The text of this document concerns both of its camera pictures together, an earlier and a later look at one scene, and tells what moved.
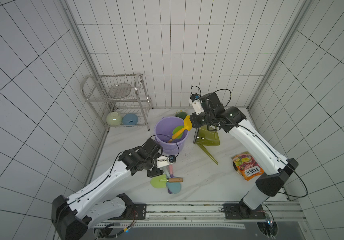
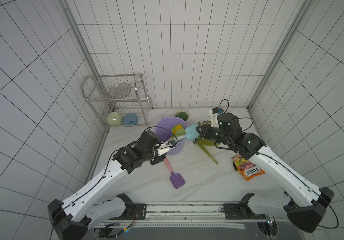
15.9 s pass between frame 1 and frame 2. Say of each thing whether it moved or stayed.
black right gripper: moved
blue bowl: stayed
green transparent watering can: stayed
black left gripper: moved
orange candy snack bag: stayed
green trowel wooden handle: moved
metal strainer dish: stayed
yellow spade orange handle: moved
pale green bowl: stayed
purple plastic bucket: stayed
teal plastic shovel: moved
